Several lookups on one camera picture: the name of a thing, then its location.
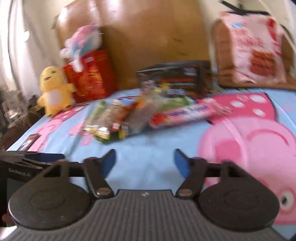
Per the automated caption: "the person's left hand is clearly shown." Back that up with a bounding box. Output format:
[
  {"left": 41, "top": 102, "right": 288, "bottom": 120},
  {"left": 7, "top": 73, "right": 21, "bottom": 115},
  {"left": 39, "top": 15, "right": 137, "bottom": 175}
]
[{"left": 2, "top": 213, "right": 15, "bottom": 227}]

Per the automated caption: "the green snack packet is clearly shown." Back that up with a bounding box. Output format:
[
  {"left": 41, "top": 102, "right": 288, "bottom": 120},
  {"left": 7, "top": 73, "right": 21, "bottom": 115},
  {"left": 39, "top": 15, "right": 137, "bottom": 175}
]
[{"left": 159, "top": 96, "right": 195, "bottom": 113}]

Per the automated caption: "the red gift bag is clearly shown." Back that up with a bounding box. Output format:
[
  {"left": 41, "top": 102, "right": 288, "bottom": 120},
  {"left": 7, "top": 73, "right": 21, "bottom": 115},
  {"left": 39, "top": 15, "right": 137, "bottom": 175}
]
[{"left": 62, "top": 50, "right": 117, "bottom": 103}]

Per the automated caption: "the mixed snack packet pile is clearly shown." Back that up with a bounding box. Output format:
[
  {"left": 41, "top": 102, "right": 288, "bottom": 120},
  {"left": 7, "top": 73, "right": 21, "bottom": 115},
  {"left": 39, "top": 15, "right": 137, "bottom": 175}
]
[{"left": 82, "top": 84, "right": 168, "bottom": 143}]

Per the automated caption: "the pink blue plush toy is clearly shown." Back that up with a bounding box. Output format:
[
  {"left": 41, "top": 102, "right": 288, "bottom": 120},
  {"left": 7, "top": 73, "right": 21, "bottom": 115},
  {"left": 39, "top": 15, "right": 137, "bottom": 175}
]
[{"left": 60, "top": 25, "right": 103, "bottom": 73}]

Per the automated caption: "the black sheep-print storage box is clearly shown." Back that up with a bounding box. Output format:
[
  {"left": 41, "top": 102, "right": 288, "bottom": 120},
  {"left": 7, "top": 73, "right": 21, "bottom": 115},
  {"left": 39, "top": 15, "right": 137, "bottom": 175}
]
[{"left": 135, "top": 60, "right": 212, "bottom": 99}]

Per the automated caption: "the pink snack bag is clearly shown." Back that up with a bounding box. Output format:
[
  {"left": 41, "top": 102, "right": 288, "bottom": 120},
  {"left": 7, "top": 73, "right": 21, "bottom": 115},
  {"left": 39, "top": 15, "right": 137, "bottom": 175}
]
[{"left": 221, "top": 13, "right": 287, "bottom": 84}]

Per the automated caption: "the yellow plush duck toy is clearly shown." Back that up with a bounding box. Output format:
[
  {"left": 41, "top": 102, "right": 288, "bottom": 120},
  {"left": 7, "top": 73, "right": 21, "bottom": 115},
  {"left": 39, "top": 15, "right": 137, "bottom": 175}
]
[{"left": 37, "top": 66, "right": 76, "bottom": 118}]

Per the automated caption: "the pink candy stick box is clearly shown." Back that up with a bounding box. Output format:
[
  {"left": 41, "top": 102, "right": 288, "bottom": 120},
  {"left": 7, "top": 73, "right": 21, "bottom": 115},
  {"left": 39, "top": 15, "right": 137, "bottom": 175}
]
[{"left": 149, "top": 102, "right": 231, "bottom": 129}]

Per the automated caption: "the wooden headboard panel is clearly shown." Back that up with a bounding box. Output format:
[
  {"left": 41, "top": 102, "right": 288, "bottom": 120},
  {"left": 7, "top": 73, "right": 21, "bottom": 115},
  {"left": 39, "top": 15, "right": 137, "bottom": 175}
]
[{"left": 55, "top": 0, "right": 210, "bottom": 89}]

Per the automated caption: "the black smartphone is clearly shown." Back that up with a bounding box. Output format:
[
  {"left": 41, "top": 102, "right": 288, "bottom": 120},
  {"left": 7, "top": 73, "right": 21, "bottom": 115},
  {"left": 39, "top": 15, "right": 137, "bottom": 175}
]
[{"left": 17, "top": 133, "right": 41, "bottom": 152}]

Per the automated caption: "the Peppa Pig blue blanket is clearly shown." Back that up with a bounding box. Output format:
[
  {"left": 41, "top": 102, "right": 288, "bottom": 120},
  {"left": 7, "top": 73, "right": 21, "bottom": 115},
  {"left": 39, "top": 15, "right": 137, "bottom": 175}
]
[{"left": 8, "top": 89, "right": 295, "bottom": 240}]

